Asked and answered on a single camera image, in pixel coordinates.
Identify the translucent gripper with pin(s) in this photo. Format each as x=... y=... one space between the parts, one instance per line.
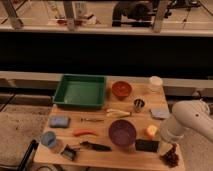
x=164 y=147

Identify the black eraser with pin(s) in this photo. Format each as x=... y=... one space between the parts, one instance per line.
x=146 y=145

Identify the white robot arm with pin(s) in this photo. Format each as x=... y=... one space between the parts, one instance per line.
x=191 y=114

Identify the purple bowl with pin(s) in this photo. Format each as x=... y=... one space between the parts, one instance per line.
x=122 y=133

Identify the orange bowl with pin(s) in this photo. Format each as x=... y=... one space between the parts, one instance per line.
x=121 y=89

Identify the dark red grape bunch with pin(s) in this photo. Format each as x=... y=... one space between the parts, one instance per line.
x=170 y=158

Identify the yellow orange fruit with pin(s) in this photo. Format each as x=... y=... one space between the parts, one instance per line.
x=151 y=131

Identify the blue-grey cloth pad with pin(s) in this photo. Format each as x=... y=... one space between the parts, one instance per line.
x=159 y=113

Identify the wooden board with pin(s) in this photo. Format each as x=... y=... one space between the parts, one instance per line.
x=127 y=158

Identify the small metal cup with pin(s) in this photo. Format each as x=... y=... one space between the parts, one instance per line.
x=138 y=105

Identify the black marker pen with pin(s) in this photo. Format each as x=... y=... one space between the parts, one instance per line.
x=94 y=146

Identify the orange carrot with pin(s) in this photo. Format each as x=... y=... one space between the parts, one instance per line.
x=84 y=132

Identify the black binder clip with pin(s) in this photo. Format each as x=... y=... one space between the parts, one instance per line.
x=69 y=153

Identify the green plastic tray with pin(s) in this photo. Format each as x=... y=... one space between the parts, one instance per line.
x=80 y=91

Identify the blue sponge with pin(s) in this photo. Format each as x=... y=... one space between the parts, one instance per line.
x=59 y=122

